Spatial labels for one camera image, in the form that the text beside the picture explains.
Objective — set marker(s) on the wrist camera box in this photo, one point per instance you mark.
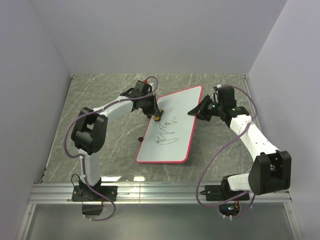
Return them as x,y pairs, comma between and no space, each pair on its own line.
226,97
141,89

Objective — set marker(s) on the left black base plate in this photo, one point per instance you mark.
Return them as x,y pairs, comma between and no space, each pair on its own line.
84,194

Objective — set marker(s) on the red framed whiteboard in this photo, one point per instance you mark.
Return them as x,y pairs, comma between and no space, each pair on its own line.
168,141

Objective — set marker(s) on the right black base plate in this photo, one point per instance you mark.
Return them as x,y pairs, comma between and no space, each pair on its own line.
218,193

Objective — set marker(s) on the aluminium front rail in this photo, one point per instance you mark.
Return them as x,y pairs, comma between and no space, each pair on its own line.
127,193

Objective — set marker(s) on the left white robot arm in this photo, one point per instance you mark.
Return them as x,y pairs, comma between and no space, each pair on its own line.
90,130

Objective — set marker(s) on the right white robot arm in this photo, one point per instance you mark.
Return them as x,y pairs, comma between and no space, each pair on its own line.
271,169

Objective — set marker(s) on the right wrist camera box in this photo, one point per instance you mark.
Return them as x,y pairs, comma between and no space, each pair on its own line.
226,97

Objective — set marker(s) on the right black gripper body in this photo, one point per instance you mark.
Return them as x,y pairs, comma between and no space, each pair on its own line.
211,109

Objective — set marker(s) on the yellow whiteboard eraser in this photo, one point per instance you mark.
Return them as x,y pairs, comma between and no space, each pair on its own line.
157,118

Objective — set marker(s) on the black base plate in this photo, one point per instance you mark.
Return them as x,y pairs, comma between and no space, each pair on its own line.
218,193
84,194

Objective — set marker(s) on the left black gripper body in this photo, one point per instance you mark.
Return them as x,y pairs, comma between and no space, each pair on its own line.
148,106

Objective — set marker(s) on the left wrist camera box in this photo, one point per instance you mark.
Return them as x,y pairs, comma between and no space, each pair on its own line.
141,89

